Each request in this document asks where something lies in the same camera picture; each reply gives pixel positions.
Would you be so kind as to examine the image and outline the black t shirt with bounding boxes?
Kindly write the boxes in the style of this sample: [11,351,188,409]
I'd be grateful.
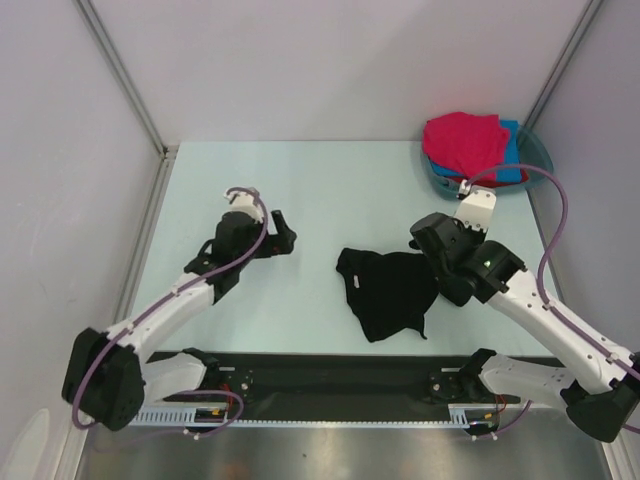
[336,248,439,343]

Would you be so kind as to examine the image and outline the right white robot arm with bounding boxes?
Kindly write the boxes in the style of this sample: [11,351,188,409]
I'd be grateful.
[410,213,639,443]

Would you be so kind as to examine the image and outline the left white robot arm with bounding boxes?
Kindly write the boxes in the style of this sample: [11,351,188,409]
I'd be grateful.
[61,210,297,431]

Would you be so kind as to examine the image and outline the blue t shirt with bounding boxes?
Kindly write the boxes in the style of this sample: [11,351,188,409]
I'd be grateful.
[422,112,526,187]

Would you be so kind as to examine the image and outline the pink t shirt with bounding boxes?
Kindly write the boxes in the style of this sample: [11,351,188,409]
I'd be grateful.
[422,112,511,177]

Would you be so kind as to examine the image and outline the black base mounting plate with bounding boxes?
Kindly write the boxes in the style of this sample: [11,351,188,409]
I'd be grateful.
[144,349,524,421]

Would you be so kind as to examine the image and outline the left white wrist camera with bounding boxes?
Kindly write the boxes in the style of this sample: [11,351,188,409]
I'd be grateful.
[224,187,265,224]

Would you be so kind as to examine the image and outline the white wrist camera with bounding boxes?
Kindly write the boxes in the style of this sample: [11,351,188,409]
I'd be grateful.
[224,187,265,224]
[454,180,497,234]

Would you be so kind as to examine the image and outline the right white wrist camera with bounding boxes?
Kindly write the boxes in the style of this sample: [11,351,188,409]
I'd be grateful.
[454,180,497,234]

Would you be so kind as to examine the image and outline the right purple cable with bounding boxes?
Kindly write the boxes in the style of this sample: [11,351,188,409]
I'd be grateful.
[459,163,640,441]

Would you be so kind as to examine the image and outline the right white cable duct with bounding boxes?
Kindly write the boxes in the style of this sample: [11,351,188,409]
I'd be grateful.
[449,404,501,436]

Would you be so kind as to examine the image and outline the white cable duct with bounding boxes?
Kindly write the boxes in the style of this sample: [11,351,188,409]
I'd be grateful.
[449,404,501,436]
[92,404,231,429]

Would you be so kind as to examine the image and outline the left white cable duct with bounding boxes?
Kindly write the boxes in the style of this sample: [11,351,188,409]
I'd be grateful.
[92,404,231,429]

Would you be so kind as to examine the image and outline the left aluminium frame post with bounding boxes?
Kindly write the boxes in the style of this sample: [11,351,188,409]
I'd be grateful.
[73,0,167,158]

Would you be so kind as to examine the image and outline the aluminium frame post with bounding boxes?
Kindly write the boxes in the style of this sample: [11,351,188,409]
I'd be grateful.
[73,0,167,158]
[524,0,607,129]

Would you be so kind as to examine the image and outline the right aluminium frame post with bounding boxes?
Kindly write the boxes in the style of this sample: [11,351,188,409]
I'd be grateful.
[524,0,607,129]

